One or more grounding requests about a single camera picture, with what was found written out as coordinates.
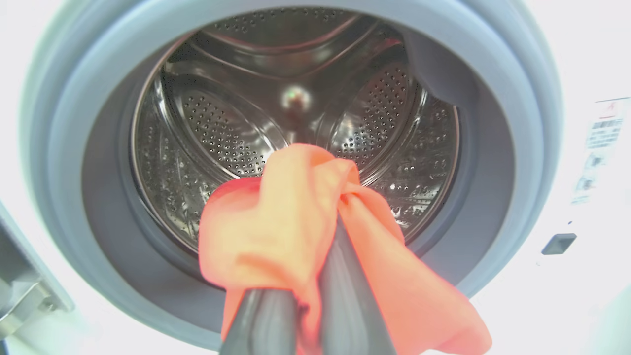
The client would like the grey rubber door gasket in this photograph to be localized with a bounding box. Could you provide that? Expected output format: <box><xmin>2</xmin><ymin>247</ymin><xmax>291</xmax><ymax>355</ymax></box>
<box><xmin>20</xmin><ymin>0</ymin><xmax>563</xmax><ymax>352</ymax></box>

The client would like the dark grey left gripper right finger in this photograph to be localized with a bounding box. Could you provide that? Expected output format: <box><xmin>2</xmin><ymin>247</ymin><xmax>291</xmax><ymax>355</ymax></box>
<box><xmin>318</xmin><ymin>217</ymin><xmax>398</xmax><ymax>355</ymax></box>

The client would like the orange cloth garment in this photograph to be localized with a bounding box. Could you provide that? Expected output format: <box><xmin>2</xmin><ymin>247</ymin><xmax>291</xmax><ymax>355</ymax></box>
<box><xmin>198</xmin><ymin>143</ymin><xmax>492</xmax><ymax>355</ymax></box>

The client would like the dark door latch slot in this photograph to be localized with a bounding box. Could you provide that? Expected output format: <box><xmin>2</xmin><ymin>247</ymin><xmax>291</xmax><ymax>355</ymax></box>
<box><xmin>541</xmin><ymin>233</ymin><xmax>578</xmax><ymax>256</ymax></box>

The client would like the washing machine door hinge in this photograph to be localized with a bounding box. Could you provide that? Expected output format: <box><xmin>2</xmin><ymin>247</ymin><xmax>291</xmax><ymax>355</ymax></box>
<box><xmin>0</xmin><ymin>201</ymin><xmax>75</xmax><ymax>341</ymax></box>

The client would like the perforated stainless steel drum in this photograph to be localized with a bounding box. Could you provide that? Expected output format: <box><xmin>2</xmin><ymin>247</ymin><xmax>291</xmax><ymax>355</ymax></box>
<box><xmin>129</xmin><ymin>7</ymin><xmax>461</xmax><ymax>257</ymax></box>

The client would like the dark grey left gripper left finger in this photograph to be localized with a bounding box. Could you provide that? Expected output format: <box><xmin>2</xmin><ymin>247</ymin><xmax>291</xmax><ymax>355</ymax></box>
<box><xmin>219</xmin><ymin>288</ymin><xmax>298</xmax><ymax>355</ymax></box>

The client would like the white barcode sticker label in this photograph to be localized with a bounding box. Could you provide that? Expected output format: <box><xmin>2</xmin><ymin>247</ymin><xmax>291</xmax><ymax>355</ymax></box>
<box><xmin>571</xmin><ymin>97</ymin><xmax>631</xmax><ymax>206</ymax></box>

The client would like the white front-load washing machine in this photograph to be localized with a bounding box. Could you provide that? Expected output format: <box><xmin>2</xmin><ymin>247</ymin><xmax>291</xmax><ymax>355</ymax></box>
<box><xmin>0</xmin><ymin>0</ymin><xmax>631</xmax><ymax>355</ymax></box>

